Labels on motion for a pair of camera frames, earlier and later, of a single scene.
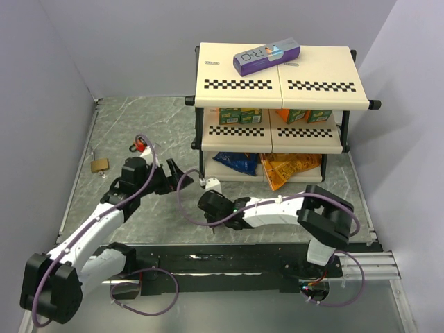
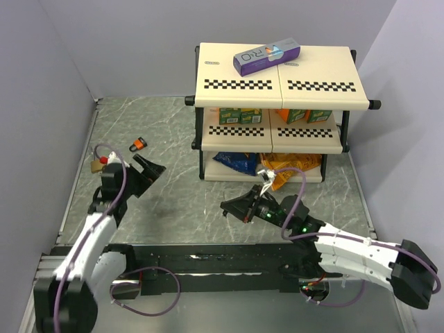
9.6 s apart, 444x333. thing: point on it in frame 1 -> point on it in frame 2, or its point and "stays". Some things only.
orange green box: (291, 115) stays
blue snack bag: (244, 162) stays
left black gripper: (171, 183) -> (150, 172)
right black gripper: (210, 218) -> (242, 207)
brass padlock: (99, 164) stays
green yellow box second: (251, 116) stays
